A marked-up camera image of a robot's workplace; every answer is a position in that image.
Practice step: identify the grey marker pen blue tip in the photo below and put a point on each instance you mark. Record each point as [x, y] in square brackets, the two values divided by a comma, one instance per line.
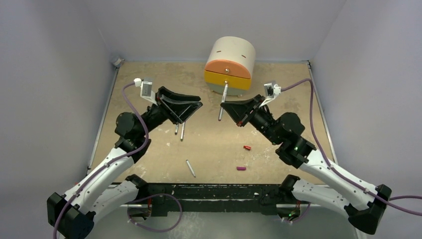
[182, 131]

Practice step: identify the round cream drawer cabinet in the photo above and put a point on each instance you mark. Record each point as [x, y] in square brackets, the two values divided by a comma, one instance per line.
[230, 64]

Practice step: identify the grey marker pen red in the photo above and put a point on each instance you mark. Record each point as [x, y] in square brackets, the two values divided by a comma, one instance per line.
[224, 94]

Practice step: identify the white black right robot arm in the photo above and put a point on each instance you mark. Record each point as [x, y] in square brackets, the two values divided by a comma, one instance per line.
[362, 203]

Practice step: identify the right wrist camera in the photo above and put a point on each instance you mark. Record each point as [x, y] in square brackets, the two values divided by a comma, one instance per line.
[272, 90]

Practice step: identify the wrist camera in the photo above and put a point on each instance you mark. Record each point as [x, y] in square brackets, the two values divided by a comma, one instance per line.
[272, 90]
[146, 91]

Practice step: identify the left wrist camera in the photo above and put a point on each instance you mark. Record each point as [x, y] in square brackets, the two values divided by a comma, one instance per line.
[146, 91]

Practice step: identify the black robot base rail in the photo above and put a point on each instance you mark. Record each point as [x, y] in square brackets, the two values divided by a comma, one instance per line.
[267, 199]

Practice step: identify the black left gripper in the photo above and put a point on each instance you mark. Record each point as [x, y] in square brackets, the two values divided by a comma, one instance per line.
[178, 107]

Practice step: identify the grey corner bracket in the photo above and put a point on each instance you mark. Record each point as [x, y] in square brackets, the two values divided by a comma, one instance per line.
[117, 61]

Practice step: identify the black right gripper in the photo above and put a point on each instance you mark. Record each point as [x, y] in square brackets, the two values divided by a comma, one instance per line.
[251, 111]

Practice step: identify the grey marker pen green tip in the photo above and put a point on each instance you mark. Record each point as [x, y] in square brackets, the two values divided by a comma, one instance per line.
[176, 129]

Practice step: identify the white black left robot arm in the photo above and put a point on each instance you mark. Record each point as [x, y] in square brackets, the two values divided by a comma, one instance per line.
[74, 213]

